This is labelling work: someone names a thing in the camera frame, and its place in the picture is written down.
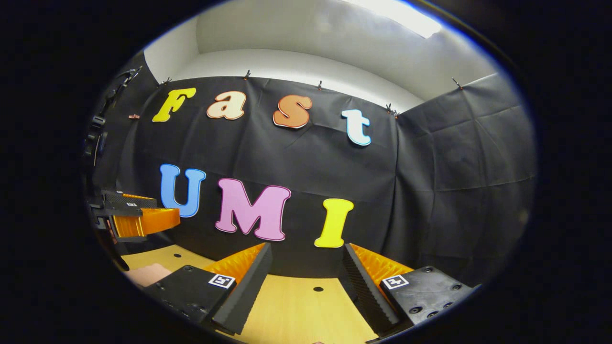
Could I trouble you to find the row of small metal clips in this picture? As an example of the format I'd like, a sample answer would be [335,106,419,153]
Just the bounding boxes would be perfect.
[160,69,464,119]

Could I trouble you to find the black backdrop cloth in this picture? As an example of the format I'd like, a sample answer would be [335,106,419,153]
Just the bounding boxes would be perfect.
[84,50,538,287]

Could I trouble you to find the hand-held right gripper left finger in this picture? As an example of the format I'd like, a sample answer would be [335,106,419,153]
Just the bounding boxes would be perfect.
[143,243,272,335]

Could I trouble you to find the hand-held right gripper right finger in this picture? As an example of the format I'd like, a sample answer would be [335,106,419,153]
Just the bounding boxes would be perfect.
[339,243,480,336]

